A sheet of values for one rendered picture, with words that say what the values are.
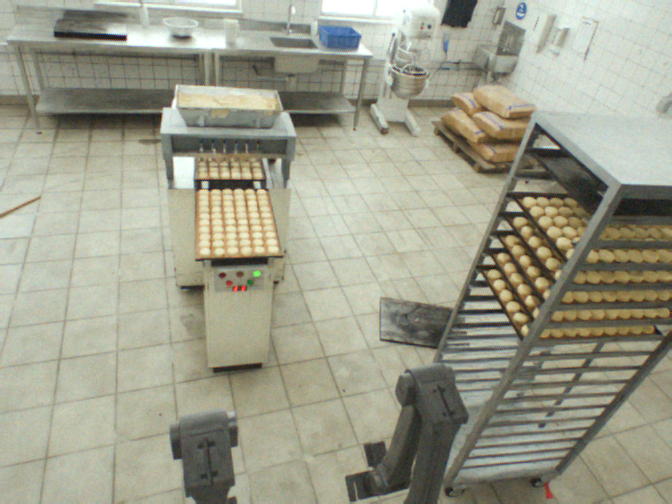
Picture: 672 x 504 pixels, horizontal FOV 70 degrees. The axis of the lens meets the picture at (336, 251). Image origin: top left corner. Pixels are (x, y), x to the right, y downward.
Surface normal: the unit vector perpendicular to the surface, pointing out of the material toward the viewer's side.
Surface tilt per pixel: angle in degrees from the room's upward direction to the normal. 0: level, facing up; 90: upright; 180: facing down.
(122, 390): 0
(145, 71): 90
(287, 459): 0
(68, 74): 90
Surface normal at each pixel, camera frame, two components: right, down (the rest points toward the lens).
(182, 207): 0.22, 0.63
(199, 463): 0.18, -0.62
